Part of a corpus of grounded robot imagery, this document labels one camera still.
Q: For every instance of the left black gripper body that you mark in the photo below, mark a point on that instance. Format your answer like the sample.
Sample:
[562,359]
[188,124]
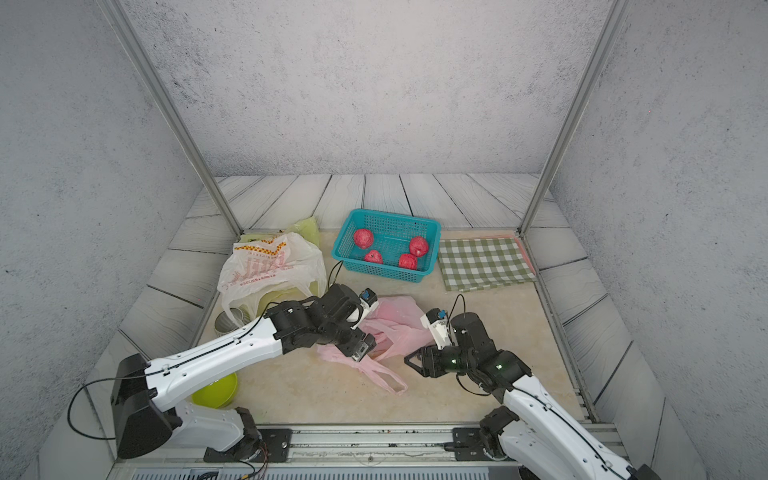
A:
[351,342]

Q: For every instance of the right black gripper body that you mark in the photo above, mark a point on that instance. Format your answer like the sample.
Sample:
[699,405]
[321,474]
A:
[450,360]

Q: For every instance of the pink strawberry plastic bag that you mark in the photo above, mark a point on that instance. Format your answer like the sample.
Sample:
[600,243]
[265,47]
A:
[398,331]

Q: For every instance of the red apple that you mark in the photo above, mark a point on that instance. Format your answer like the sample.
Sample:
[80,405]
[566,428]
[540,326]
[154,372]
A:
[373,256]
[418,246]
[363,238]
[408,261]

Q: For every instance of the white plastic bag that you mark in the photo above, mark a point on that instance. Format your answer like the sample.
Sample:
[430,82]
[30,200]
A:
[228,277]

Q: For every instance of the yellow-green avocado plastic bag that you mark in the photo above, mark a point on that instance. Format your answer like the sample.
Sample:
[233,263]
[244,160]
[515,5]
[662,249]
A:
[286,265]

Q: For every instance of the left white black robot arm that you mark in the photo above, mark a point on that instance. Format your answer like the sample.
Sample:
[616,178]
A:
[149,399]

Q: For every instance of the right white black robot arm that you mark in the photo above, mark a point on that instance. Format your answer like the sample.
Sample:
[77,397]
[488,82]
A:
[529,426]

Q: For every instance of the green checkered cloth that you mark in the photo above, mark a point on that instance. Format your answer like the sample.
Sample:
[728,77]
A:
[477,264]

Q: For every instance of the lime green plastic cup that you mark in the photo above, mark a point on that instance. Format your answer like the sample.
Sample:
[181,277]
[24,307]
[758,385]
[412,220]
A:
[219,394]

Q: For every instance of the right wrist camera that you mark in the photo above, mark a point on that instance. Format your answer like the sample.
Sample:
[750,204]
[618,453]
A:
[436,321]

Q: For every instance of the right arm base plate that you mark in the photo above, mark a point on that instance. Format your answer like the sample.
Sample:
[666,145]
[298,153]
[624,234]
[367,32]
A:
[472,444]

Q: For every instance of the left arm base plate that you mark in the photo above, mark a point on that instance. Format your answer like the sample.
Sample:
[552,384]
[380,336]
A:
[271,444]

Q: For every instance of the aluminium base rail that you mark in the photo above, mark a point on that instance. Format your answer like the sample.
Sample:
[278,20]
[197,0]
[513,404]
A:
[407,451]

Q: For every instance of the left aluminium frame post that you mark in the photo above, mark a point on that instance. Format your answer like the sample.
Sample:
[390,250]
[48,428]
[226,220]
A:
[130,41]

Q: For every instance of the aluminium frame post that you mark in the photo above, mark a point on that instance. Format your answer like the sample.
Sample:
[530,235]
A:
[589,79]
[130,41]

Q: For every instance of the right aluminium frame post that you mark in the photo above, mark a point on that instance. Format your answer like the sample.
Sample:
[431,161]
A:
[589,79]

